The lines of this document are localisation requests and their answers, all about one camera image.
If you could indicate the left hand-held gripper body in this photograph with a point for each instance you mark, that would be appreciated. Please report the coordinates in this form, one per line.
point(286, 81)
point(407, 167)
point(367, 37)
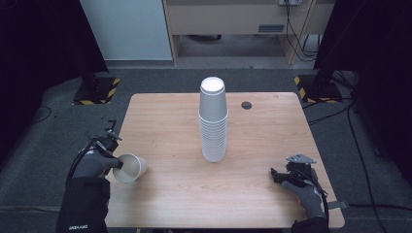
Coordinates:
point(105, 145)

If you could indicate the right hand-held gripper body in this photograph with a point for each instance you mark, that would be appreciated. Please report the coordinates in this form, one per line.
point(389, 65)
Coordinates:
point(301, 173)

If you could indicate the single white paper cup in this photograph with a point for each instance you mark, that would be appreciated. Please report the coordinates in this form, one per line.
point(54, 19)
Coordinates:
point(131, 168)

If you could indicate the stack of white paper cups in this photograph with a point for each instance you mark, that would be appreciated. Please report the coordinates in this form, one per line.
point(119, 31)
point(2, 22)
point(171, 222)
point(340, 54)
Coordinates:
point(213, 129)

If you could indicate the grey tape strip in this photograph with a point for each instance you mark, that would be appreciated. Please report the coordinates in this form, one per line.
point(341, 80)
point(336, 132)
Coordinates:
point(338, 205)

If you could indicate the striped black stand base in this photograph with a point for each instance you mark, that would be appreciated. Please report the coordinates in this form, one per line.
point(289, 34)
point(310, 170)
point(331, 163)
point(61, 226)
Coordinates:
point(97, 90)
point(319, 90)

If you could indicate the dark round table grommet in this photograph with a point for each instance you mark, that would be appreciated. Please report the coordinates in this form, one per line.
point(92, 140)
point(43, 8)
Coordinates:
point(246, 105)

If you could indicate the black curtain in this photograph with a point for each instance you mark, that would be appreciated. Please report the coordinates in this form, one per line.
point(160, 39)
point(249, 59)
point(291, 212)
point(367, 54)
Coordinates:
point(379, 71)
point(39, 64)

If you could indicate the white cabinet panel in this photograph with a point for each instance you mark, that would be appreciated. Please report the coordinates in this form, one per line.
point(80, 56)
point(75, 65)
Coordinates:
point(129, 29)

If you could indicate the light wooden desk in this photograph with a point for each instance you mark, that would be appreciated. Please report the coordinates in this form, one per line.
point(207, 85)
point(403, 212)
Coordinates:
point(226, 19)

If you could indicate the white power strip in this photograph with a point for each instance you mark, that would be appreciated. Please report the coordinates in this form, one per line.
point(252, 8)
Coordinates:
point(290, 2)

